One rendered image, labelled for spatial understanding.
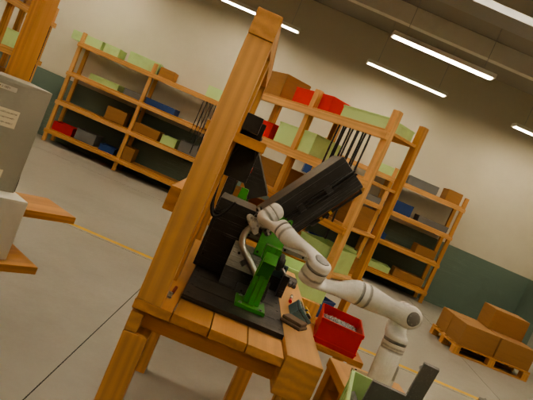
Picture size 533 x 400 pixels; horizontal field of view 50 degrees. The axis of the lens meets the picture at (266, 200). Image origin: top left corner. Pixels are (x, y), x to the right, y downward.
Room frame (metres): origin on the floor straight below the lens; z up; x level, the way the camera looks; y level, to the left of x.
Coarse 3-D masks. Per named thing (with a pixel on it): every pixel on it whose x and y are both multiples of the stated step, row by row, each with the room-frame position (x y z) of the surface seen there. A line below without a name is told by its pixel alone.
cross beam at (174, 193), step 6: (174, 186) 2.00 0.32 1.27; (180, 186) 2.07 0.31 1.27; (168, 192) 2.00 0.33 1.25; (174, 192) 2.00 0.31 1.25; (180, 192) 2.00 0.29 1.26; (168, 198) 2.00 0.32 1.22; (174, 198) 2.00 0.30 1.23; (168, 204) 2.00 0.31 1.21; (174, 204) 2.00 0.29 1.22; (168, 210) 2.00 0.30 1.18
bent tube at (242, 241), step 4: (248, 228) 2.52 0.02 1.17; (244, 232) 2.51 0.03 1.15; (248, 232) 2.52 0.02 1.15; (240, 236) 2.51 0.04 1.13; (244, 236) 2.51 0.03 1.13; (240, 240) 2.50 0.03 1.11; (244, 240) 2.51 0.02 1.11; (240, 244) 2.50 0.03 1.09; (244, 244) 2.50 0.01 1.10; (240, 248) 2.50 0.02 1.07; (244, 248) 2.50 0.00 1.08; (244, 252) 2.49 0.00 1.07; (248, 252) 2.50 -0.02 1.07; (244, 256) 2.49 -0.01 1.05; (248, 256) 2.49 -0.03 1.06; (248, 260) 2.49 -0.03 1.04; (252, 260) 2.50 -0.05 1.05; (248, 264) 2.49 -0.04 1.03; (252, 264) 2.49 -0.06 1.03; (252, 268) 2.48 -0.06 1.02; (256, 268) 2.49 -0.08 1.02; (252, 272) 2.48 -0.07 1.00
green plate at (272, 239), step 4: (292, 224) 2.59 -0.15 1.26; (272, 232) 2.57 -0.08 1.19; (260, 236) 2.55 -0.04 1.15; (264, 236) 2.56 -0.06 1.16; (268, 236) 2.56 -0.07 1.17; (272, 236) 2.56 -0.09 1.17; (260, 240) 2.55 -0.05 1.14; (264, 240) 2.55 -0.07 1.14; (268, 240) 2.55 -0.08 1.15; (272, 240) 2.56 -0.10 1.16; (276, 240) 2.56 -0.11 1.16; (260, 244) 2.54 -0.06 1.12; (264, 244) 2.55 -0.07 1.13; (272, 244) 2.55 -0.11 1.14; (276, 244) 2.56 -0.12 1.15; (280, 244) 2.56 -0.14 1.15; (256, 248) 2.54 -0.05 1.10; (260, 248) 2.54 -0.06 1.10; (256, 252) 2.53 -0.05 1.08; (260, 252) 2.54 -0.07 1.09; (260, 256) 2.53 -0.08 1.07
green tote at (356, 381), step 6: (354, 372) 1.85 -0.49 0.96; (354, 378) 1.86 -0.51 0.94; (360, 378) 1.86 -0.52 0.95; (366, 378) 1.86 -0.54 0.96; (348, 384) 1.73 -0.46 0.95; (354, 384) 1.86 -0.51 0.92; (360, 384) 1.86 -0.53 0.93; (366, 384) 1.86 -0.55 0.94; (348, 390) 1.66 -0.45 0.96; (354, 390) 1.86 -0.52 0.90; (360, 390) 1.86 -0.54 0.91; (342, 396) 1.83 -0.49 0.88; (348, 396) 1.61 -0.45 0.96; (360, 396) 1.86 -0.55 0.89
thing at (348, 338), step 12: (324, 312) 2.88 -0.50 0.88; (336, 312) 2.88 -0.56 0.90; (324, 324) 2.58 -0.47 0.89; (336, 324) 2.57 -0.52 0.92; (348, 324) 2.84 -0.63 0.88; (360, 324) 2.79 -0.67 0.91; (324, 336) 2.58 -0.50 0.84; (336, 336) 2.58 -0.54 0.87; (348, 336) 2.57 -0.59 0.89; (360, 336) 2.56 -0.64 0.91; (336, 348) 2.57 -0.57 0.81; (348, 348) 2.57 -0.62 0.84
